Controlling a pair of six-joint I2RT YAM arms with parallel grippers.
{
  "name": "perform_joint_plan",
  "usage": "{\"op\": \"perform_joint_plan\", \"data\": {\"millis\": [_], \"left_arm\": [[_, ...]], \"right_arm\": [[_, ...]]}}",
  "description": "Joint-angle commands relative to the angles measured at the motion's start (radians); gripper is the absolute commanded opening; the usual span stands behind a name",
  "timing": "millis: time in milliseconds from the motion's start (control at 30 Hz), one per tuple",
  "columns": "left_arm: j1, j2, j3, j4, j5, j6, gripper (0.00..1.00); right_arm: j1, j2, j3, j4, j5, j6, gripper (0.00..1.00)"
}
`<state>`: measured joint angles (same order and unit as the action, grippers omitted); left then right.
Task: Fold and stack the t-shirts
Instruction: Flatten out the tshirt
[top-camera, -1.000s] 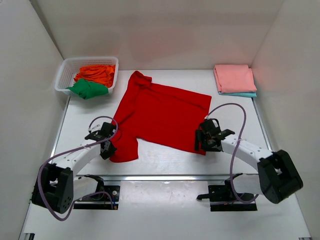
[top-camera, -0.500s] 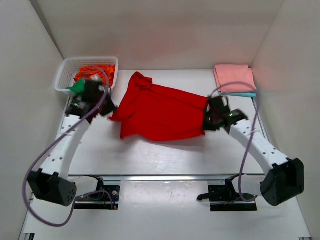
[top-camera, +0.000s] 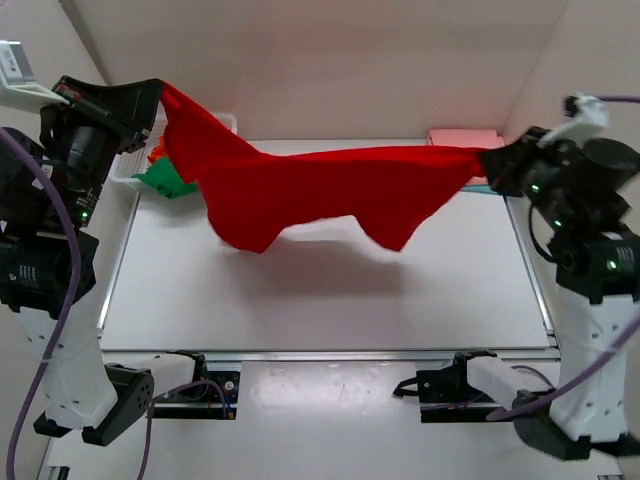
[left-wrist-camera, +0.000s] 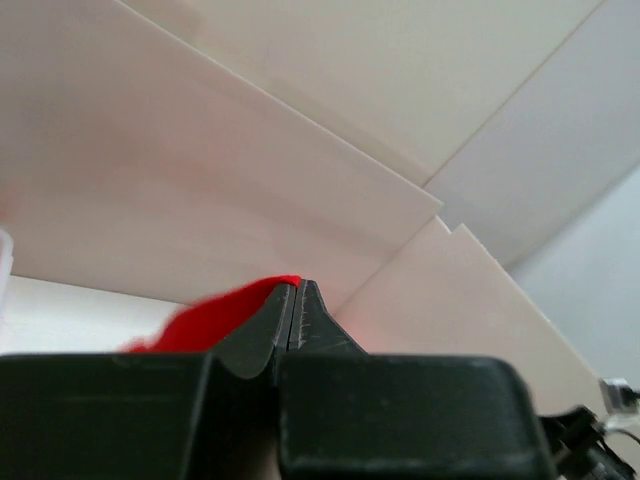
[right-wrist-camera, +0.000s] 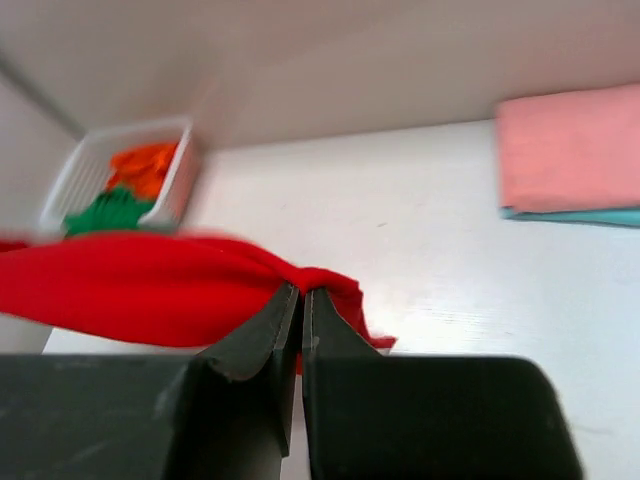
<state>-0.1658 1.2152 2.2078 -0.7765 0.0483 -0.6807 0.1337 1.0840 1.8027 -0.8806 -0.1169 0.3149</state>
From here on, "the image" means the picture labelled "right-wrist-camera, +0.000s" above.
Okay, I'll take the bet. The red t shirt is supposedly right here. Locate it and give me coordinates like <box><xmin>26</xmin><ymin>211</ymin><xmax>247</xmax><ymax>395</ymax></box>
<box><xmin>1</xmin><ymin>232</ymin><xmax>396</xmax><ymax>349</ymax></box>

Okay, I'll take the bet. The folded teal t shirt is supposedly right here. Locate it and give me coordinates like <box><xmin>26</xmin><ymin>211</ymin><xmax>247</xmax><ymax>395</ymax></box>
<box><xmin>500</xmin><ymin>208</ymin><xmax>640</xmax><ymax>228</ymax></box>

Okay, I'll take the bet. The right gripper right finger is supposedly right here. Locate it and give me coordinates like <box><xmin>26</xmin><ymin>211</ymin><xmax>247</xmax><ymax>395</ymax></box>
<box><xmin>302</xmin><ymin>289</ymin><xmax>395</xmax><ymax>479</ymax></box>

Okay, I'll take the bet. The orange t shirt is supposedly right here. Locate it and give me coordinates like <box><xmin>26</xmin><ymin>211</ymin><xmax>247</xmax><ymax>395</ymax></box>
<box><xmin>106</xmin><ymin>143</ymin><xmax>178</xmax><ymax>201</ymax></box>

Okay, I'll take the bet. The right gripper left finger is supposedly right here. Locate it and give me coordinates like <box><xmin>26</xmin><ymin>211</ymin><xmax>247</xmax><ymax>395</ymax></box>
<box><xmin>192</xmin><ymin>283</ymin><xmax>300</xmax><ymax>479</ymax></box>

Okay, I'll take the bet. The green t shirt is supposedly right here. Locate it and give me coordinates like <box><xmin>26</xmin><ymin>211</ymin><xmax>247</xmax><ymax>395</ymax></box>
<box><xmin>63</xmin><ymin>186</ymin><xmax>154</xmax><ymax>237</ymax></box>

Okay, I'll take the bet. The white plastic basket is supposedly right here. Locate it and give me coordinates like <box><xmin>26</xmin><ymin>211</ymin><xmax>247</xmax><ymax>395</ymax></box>
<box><xmin>39</xmin><ymin>116</ymin><xmax>201</xmax><ymax>234</ymax></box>

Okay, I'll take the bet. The folded pink t shirt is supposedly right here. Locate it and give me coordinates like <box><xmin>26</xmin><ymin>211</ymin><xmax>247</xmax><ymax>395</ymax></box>
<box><xmin>495</xmin><ymin>84</ymin><xmax>639</xmax><ymax>213</ymax></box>

